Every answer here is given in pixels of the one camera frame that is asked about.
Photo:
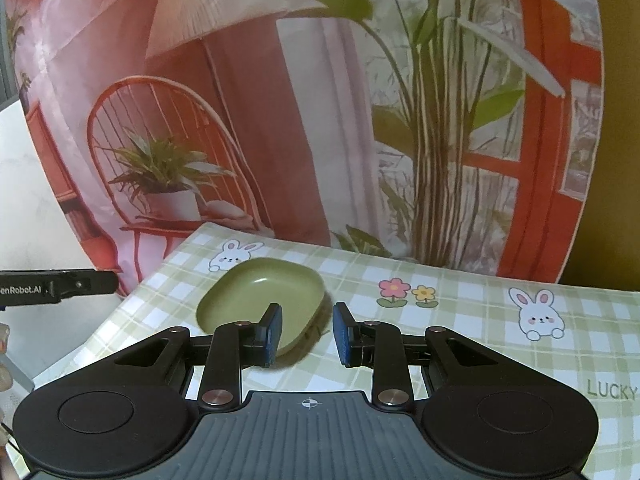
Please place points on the green square plate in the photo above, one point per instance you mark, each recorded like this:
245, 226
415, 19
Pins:
260, 285

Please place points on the printed room scene backdrop cloth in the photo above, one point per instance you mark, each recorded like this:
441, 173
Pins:
310, 110

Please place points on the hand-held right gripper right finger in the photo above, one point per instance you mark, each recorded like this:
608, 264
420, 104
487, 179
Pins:
344, 332

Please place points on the person's left hand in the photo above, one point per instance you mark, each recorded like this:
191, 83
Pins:
3, 342

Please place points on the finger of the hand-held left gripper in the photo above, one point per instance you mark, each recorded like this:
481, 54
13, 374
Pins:
92, 282

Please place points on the checked bunny print tablecloth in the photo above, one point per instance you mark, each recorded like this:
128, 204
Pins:
450, 340

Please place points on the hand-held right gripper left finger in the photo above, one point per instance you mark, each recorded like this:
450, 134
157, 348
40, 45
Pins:
272, 332

